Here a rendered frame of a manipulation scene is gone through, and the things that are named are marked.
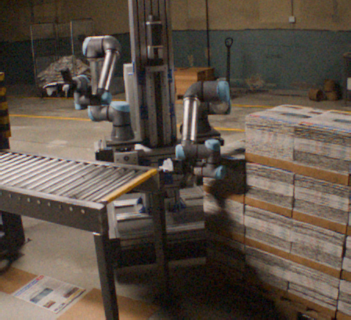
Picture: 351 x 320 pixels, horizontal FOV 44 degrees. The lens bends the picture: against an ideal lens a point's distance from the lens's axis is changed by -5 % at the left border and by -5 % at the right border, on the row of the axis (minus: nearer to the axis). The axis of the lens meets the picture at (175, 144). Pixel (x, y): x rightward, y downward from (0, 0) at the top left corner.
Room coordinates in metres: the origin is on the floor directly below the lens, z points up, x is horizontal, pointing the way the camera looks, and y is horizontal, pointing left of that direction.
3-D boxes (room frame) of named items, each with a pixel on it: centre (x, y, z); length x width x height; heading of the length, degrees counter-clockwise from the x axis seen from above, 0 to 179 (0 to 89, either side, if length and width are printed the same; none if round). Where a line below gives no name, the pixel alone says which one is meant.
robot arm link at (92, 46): (2.82, 0.46, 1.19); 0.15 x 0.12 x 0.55; 74
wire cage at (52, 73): (10.07, 2.38, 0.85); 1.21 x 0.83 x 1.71; 62
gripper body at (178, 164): (2.24, -0.04, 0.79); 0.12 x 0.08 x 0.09; 62
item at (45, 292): (2.29, 0.82, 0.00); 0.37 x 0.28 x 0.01; 62
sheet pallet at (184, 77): (8.96, -0.20, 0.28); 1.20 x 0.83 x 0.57; 62
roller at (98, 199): (2.00, 0.27, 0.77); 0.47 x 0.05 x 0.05; 152
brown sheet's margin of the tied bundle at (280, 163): (2.10, -0.49, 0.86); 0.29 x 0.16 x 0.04; 43
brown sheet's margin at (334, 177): (1.96, -0.76, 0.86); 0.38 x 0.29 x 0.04; 133
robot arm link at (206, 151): (2.17, -0.17, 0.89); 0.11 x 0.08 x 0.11; 81
